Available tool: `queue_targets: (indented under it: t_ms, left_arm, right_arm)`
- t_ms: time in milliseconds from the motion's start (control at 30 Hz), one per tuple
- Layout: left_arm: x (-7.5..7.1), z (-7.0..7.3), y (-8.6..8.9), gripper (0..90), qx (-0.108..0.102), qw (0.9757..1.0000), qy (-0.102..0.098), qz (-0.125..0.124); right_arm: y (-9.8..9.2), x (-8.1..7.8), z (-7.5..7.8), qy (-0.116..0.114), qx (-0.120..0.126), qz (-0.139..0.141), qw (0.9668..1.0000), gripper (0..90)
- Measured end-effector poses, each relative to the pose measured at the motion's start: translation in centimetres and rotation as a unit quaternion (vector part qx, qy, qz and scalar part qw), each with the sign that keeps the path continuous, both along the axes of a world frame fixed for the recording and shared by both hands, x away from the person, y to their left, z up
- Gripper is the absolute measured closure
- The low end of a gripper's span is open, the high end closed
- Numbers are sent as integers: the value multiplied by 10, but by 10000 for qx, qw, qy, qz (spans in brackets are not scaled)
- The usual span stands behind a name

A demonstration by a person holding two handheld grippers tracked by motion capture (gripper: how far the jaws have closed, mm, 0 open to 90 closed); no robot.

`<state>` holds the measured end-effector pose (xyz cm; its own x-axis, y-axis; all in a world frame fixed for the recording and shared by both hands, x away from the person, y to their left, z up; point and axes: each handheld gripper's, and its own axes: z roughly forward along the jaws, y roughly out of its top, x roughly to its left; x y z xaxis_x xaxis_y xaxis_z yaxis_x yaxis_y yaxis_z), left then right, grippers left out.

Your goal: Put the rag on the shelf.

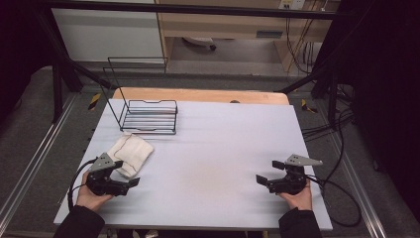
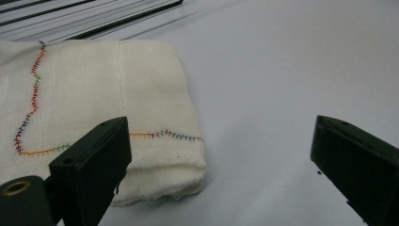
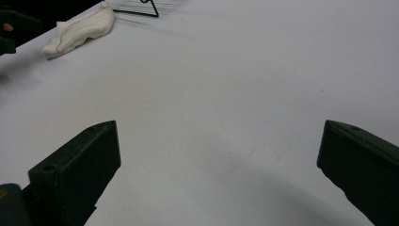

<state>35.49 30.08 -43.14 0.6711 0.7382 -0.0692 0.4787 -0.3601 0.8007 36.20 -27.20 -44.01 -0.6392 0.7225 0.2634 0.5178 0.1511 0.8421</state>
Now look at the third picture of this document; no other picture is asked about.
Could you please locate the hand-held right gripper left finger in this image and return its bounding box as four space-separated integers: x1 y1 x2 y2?
22 120 122 226

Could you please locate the black wire rack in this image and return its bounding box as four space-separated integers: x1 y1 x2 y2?
104 0 186 19

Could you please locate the white towel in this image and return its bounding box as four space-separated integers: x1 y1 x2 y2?
41 1 117 60

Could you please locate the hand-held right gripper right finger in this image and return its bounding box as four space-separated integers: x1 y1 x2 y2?
316 119 399 226

